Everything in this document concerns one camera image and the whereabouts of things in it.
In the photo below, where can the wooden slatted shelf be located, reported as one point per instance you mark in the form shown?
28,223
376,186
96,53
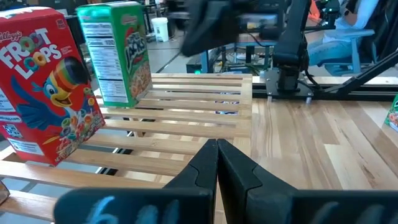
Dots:
174,129

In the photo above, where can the black office chair blue arms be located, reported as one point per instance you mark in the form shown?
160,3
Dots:
354,33

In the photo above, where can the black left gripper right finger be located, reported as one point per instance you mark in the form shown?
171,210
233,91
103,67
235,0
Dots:
295,208

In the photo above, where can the red Froot Loops cereal box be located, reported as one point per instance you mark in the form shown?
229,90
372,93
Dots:
46,93

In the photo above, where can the blue steel frame workbench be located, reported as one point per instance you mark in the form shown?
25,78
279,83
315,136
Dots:
204,62

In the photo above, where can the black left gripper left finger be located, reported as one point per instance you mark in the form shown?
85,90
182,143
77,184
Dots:
140,205

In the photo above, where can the white bucket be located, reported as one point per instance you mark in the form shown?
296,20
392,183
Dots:
160,29

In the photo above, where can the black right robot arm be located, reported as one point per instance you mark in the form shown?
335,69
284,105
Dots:
290,40

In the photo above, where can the blue Frosted Flakes cereal box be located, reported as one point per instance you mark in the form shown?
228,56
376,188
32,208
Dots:
228,102

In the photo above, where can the green Apple Jacks cereal box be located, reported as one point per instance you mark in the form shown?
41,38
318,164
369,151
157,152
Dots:
136,62
392,115

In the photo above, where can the person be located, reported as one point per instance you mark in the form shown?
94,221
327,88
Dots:
329,49

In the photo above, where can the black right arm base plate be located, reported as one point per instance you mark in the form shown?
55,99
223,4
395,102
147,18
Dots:
273,84

